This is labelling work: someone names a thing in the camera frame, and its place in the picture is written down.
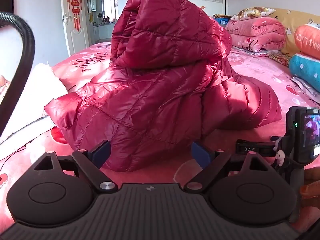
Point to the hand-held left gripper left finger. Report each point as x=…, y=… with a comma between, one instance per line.
x=102, y=152

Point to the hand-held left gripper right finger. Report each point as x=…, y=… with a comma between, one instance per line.
x=200, y=155

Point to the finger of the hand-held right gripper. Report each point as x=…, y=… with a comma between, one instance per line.
x=250, y=149

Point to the red down jacket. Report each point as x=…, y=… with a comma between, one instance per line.
x=150, y=105

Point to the person's right hand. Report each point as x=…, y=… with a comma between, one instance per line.
x=311, y=193

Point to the white grey folded cloth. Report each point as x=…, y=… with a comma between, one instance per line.
x=305, y=85

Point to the teal dotted pillow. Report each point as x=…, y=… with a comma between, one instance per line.
x=306, y=68

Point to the pink printed bed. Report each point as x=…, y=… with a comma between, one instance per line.
x=262, y=67

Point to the floral folded blanket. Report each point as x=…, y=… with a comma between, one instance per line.
x=280, y=59

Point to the white pillow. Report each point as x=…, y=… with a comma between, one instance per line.
x=32, y=92

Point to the orange bolster pillow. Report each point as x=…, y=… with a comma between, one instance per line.
x=308, y=41

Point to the folded pink quilt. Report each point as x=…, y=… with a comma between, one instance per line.
x=255, y=35

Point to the white door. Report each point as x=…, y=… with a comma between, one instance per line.
x=72, y=40

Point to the yellow headboard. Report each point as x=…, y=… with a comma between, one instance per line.
x=292, y=17

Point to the blue shoe box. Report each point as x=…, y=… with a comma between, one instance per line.
x=221, y=21

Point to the floral pillow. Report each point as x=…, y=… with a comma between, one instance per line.
x=252, y=12

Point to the red knot wall hanging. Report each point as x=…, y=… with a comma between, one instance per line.
x=74, y=0

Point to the black wall television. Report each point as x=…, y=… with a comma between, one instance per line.
x=6, y=5

